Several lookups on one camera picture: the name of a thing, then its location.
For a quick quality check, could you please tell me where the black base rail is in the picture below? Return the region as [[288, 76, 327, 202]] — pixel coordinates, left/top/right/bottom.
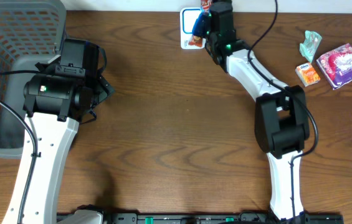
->
[[56, 205, 344, 224]]

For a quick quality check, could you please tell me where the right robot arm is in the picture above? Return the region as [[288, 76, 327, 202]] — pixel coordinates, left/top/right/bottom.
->
[[192, 1, 311, 223]]

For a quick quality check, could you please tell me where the orange juice carton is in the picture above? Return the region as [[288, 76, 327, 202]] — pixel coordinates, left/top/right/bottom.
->
[[295, 62, 320, 86]]

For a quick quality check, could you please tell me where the grey plastic mesh basket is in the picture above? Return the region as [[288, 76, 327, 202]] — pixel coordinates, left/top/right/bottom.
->
[[0, 0, 67, 159]]

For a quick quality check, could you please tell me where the orange snack bar wrapper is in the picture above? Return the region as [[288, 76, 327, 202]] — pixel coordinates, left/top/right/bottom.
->
[[188, 0, 212, 47]]

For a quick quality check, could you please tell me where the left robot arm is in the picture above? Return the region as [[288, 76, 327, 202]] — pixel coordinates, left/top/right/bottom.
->
[[3, 39, 113, 223]]

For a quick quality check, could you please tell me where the green tissue packet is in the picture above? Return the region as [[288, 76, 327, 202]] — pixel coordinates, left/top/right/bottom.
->
[[299, 30, 322, 63]]

